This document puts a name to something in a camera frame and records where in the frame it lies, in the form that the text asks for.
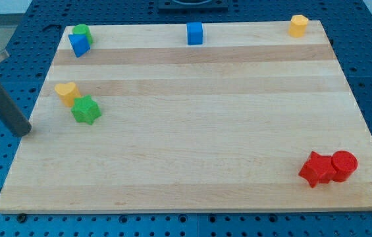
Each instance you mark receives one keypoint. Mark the yellow hexagon block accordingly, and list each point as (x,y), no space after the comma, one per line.
(298,25)

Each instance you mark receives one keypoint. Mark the blue cube block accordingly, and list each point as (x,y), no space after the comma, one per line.
(194,33)

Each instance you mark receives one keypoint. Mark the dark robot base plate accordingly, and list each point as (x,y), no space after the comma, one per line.
(192,5)

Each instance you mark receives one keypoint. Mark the wooden board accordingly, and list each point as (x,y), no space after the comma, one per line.
(224,126)

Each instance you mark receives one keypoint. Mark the red cylinder block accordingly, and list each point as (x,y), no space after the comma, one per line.
(345,164)

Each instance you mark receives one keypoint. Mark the yellow heart block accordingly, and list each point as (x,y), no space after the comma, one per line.
(67,93)

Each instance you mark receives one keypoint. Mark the blue triangle block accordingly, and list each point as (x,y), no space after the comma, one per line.
(80,44)

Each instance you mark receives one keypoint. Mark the green cylinder block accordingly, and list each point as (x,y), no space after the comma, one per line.
(84,30)

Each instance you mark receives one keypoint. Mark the green star block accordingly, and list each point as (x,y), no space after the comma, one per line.
(85,109)

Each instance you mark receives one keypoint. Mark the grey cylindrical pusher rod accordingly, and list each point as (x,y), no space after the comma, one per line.
(11,116)

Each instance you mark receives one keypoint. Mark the red star block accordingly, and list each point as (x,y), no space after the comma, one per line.
(317,169)

